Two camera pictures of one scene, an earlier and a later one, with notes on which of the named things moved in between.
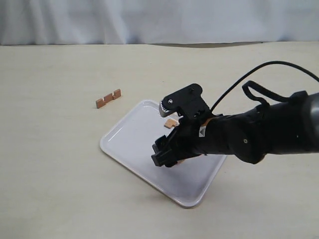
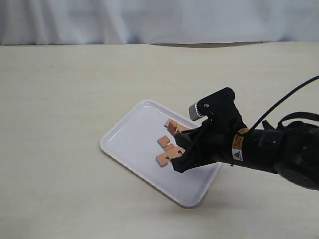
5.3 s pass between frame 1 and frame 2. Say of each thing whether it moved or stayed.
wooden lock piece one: moved
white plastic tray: stayed
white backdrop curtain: stayed
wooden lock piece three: stayed
